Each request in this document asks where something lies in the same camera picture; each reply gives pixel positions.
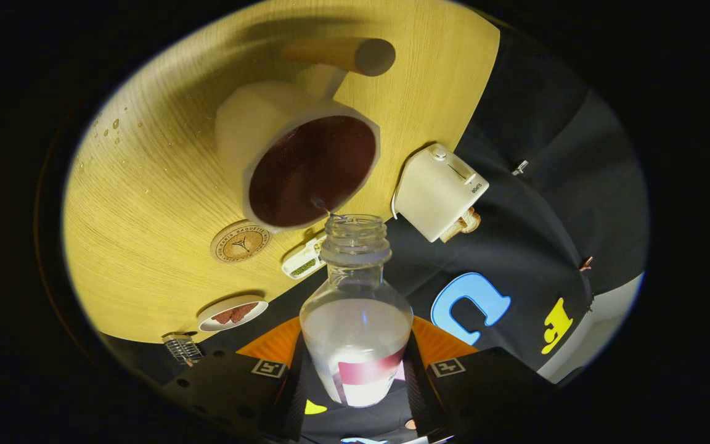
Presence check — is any wooden table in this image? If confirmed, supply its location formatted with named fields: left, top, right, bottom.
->
left=62, top=0, right=501, bottom=344

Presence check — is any round wooden coaster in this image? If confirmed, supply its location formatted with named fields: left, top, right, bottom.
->
left=210, top=221, right=271, bottom=264

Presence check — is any white toaster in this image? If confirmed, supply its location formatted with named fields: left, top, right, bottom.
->
left=394, top=143, right=490, bottom=243

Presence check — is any clear juice bottle pink label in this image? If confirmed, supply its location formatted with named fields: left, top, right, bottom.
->
left=300, top=214, right=414, bottom=408

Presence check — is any beige cup wooden handle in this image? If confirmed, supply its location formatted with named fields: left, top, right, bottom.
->
left=215, top=37, right=396, bottom=233

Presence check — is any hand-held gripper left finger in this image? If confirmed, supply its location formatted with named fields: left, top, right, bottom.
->
left=161, top=316, right=312, bottom=443

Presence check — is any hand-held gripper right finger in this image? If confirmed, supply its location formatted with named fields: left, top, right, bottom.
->
left=403, top=316, right=556, bottom=442

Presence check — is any metal wire holder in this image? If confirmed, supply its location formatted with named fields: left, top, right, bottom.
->
left=162, top=332, right=205, bottom=367

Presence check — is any white divided dish with beans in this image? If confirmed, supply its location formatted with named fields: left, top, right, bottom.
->
left=281, top=233, right=328, bottom=280

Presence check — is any round white plate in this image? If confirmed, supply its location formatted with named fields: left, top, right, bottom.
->
left=197, top=295, right=269, bottom=332

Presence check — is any black backdrop cloth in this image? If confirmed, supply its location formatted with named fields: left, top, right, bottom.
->
left=102, top=31, right=650, bottom=444

